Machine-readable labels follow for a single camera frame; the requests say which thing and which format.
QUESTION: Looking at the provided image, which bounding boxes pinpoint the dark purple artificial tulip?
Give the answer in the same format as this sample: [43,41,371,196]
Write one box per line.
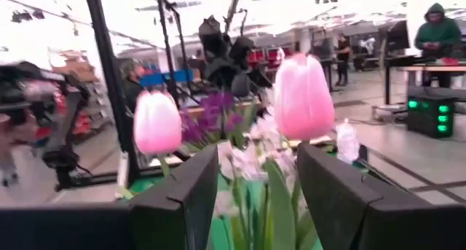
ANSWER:
[229,36,256,61]
[198,15,229,61]

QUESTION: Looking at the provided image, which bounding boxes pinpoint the wooden-topped desk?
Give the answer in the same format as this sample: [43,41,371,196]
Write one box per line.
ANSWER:
[384,55,466,105]

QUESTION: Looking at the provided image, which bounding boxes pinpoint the black box with green lights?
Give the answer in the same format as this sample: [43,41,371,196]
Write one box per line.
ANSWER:
[406,93,456,139]

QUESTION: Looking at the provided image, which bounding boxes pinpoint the person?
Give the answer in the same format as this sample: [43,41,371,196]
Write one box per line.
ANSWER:
[119,58,147,113]
[414,1,463,89]
[334,33,352,87]

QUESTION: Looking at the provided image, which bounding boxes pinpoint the pink artificial tulip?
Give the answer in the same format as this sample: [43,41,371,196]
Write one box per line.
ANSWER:
[272,52,336,141]
[133,90,183,178]

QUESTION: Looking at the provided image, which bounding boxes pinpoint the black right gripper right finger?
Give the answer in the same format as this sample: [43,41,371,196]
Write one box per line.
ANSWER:
[296,142,466,250]

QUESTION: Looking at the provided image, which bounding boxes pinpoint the blue board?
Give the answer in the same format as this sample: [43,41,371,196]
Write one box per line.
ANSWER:
[140,69,194,87]

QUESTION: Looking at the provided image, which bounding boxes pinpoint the red storage bins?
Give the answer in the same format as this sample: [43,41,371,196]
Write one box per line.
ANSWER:
[247,47,292,69]

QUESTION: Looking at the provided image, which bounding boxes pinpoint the person's hand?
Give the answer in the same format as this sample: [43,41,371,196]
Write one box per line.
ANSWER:
[0,113,39,146]

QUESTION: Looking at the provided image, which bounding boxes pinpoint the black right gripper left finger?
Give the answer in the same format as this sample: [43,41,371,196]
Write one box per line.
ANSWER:
[0,144,220,250]

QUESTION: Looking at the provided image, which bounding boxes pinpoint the white blossom spray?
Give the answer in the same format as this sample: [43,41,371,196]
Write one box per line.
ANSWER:
[213,114,361,250]

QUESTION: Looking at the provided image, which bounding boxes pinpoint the black aluminium table frame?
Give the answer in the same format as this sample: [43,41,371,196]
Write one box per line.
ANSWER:
[54,0,190,192]

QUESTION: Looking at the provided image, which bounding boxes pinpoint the purple flower bunch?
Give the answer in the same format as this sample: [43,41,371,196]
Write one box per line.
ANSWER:
[180,92,256,151]

